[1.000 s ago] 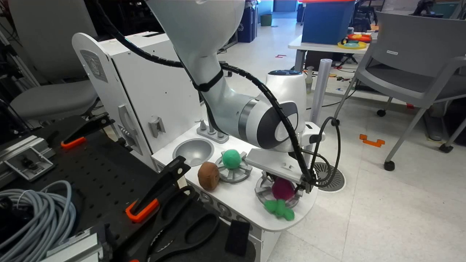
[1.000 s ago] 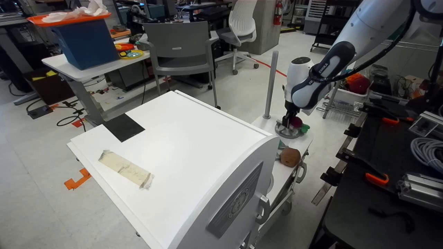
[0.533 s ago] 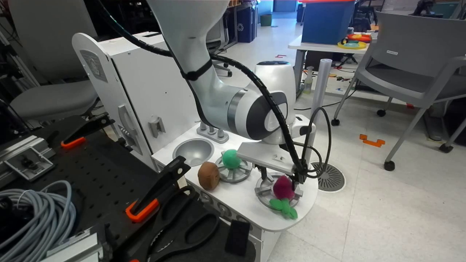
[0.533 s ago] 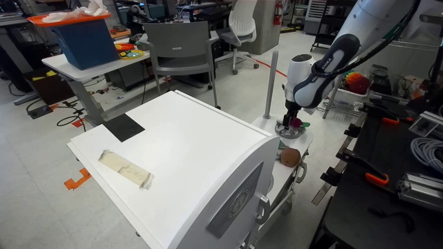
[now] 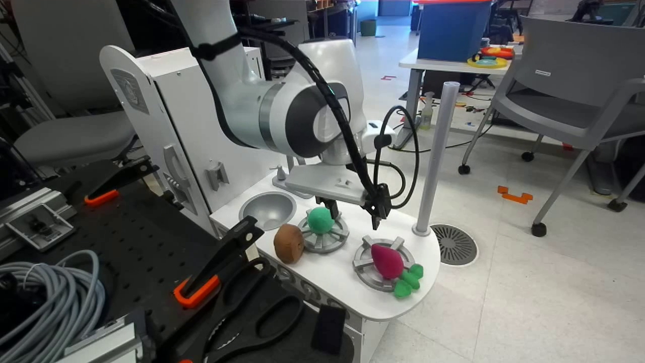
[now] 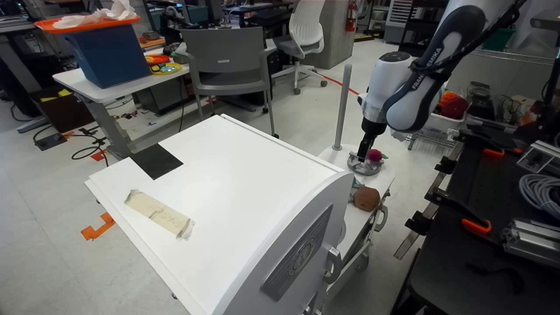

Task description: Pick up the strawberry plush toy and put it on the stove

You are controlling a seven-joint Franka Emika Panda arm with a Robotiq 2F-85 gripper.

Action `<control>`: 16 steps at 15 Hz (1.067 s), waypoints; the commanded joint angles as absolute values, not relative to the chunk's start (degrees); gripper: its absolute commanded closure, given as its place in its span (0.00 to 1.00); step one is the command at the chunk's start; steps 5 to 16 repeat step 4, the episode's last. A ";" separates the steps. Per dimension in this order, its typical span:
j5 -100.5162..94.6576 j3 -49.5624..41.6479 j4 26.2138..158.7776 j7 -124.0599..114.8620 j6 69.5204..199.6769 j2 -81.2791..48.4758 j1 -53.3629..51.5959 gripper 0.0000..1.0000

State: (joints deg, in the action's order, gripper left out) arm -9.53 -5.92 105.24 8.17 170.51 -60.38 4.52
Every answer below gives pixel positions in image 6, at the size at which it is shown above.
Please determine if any white office chair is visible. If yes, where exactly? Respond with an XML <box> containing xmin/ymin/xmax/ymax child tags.
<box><xmin>271</xmin><ymin>0</ymin><xmax>329</xmax><ymax>95</ymax></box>

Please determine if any black clamp with orange handle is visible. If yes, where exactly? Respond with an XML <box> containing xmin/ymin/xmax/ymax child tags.
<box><xmin>434</xmin><ymin>129</ymin><xmax>524</xmax><ymax>175</ymax></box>
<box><xmin>404</xmin><ymin>187</ymin><xmax>493</xmax><ymax>237</ymax></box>

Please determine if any black appliance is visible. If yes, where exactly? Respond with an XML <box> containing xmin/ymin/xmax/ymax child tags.
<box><xmin>465</xmin><ymin>81</ymin><xmax>495</xmax><ymax>119</ymax></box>

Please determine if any white tub with plush toys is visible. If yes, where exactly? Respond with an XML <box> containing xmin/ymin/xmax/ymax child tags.
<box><xmin>430</xmin><ymin>90</ymin><xmax>470</xmax><ymax>133</ymax></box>

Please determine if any black power strip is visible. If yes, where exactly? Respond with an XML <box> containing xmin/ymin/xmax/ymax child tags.
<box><xmin>34</xmin><ymin>132</ymin><xmax>69</xmax><ymax>152</ymax></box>

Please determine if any grey chair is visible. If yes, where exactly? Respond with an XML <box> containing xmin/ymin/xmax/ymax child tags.
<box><xmin>180</xmin><ymin>26</ymin><xmax>281</xmax><ymax>139</ymax></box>

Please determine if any blue bin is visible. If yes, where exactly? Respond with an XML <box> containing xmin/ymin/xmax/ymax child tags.
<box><xmin>63</xmin><ymin>24</ymin><xmax>152</xmax><ymax>89</ymax></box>

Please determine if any grey toy cabinet door handle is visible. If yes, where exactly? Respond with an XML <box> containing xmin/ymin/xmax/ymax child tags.
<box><xmin>374</xmin><ymin>203</ymin><xmax>389</xmax><ymax>233</ymax></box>

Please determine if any black cable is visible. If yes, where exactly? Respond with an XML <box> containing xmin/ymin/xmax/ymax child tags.
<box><xmin>32</xmin><ymin>125</ymin><xmax>110</xmax><ymax>168</ymax></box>

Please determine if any strip of masking tape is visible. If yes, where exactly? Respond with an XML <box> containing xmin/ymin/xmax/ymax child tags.
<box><xmin>124</xmin><ymin>189</ymin><xmax>196</xmax><ymax>241</ymax></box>

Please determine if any red fire extinguisher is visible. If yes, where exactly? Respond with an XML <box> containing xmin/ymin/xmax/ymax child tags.
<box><xmin>345</xmin><ymin>0</ymin><xmax>359</xmax><ymax>33</ymax></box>

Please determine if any aluminium extrusion bar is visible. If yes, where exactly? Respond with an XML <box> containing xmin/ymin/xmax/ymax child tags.
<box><xmin>516</xmin><ymin>140</ymin><xmax>560</xmax><ymax>175</ymax></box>
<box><xmin>500</xmin><ymin>218</ymin><xmax>560</xmax><ymax>269</ymax></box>

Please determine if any brown plush toy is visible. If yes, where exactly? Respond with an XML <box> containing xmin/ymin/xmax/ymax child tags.
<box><xmin>353</xmin><ymin>186</ymin><xmax>382</xmax><ymax>213</ymax></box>

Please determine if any wire rack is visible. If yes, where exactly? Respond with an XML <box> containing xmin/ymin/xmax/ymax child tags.
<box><xmin>406</xmin><ymin>126</ymin><xmax>461</xmax><ymax>154</ymax></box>

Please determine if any orange tray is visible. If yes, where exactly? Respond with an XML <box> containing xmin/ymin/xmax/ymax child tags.
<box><xmin>34</xmin><ymin>15</ymin><xmax>142</xmax><ymax>35</ymax></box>

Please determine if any white toy kitchen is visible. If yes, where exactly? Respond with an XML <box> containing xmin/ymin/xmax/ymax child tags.
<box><xmin>84</xmin><ymin>113</ymin><xmax>397</xmax><ymax>315</ymax></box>

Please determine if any yellow disc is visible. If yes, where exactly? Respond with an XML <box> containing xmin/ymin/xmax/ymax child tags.
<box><xmin>150</xmin><ymin>63</ymin><xmax>182</xmax><ymax>76</ymax></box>

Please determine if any heap of white paper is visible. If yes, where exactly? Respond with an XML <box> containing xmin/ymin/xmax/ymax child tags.
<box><xmin>52</xmin><ymin>0</ymin><xmax>139</xmax><ymax>29</ymax></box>

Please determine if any coil of grey cable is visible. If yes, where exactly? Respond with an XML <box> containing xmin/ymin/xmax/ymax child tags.
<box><xmin>518</xmin><ymin>173</ymin><xmax>560</xmax><ymax>221</ymax></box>

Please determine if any grey toy oven door handle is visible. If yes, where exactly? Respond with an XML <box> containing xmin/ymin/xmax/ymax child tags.
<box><xmin>323</xmin><ymin>246</ymin><xmax>343</xmax><ymax>285</ymax></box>

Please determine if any white height-adjustable table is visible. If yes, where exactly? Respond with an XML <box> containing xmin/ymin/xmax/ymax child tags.
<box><xmin>52</xmin><ymin>38</ymin><xmax>279</xmax><ymax>161</ymax></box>

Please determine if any black square patch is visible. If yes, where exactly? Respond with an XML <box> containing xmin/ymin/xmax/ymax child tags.
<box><xmin>129</xmin><ymin>143</ymin><xmax>185</xmax><ymax>181</ymax></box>

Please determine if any grey toy kitchen pole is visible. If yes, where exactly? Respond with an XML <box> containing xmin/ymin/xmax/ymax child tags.
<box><xmin>332</xmin><ymin>64</ymin><xmax>354</xmax><ymax>152</ymax></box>

